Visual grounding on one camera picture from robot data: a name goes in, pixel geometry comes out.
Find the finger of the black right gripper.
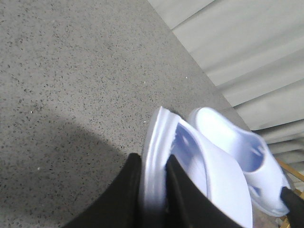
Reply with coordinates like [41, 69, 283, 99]
[280, 187, 304, 228]

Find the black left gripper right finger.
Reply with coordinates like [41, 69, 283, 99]
[164, 155, 241, 228]

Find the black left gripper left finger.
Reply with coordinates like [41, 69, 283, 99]
[64, 153, 142, 228]

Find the light blue slipper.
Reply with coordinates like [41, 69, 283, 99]
[139, 107, 253, 228]
[188, 107, 290, 217]

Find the wooden frame piece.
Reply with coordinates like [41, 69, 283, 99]
[276, 158, 304, 228]

